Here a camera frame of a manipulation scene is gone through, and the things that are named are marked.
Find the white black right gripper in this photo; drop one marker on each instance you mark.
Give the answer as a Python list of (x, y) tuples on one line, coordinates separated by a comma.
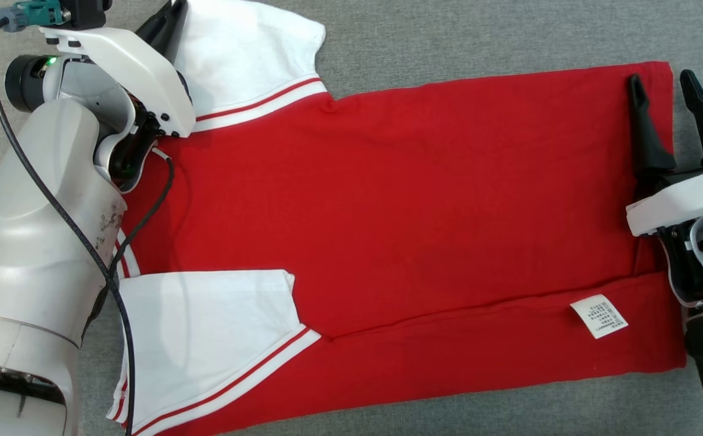
[(690, 200)]

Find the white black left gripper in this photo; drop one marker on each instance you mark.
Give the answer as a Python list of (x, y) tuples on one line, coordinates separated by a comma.
[(139, 72)]

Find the red t-shirt with white sleeves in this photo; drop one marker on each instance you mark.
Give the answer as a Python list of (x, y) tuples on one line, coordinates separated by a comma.
[(387, 212)]

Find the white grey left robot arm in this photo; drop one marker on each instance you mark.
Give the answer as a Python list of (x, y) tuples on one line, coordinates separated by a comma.
[(24, 242)]

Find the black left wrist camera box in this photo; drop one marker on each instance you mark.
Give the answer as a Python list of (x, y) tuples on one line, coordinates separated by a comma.
[(88, 12)]

